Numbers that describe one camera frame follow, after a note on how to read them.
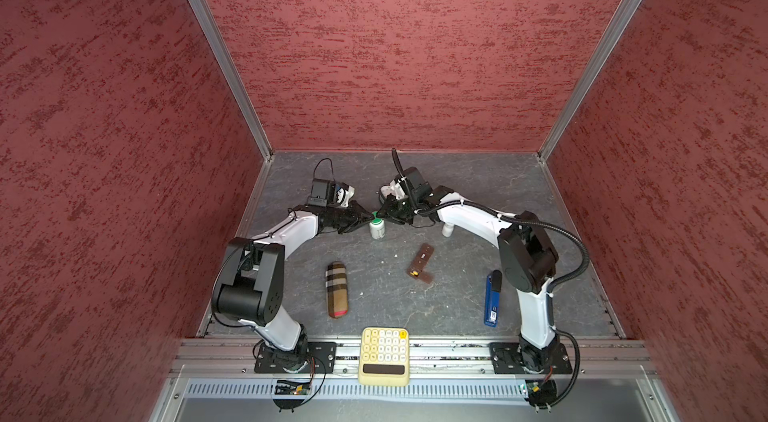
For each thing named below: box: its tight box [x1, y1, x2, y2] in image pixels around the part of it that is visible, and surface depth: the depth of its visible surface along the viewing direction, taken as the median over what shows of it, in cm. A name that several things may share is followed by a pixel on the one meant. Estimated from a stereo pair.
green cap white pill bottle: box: [369, 211, 386, 239], surface depth 93 cm
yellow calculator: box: [358, 326, 410, 387], surface depth 74 cm
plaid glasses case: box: [326, 261, 349, 318], surface depth 85 cm
